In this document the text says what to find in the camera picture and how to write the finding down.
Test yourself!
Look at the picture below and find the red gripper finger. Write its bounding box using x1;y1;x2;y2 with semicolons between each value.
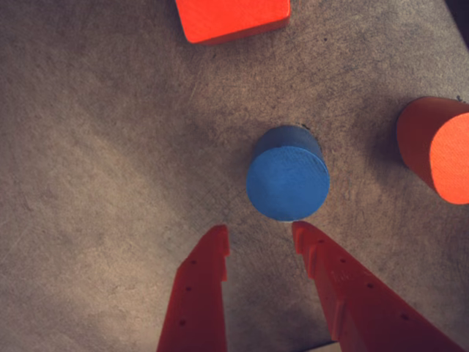
156;224;231;352
292;220;468;352

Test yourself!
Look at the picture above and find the blue cylinder block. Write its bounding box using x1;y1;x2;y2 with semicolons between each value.
245;125;330;223

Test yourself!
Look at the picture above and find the red cylinder block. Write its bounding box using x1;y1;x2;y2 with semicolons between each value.
396;96;469;205

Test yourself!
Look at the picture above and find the red cube block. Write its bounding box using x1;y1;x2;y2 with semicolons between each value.
174;0;291;45

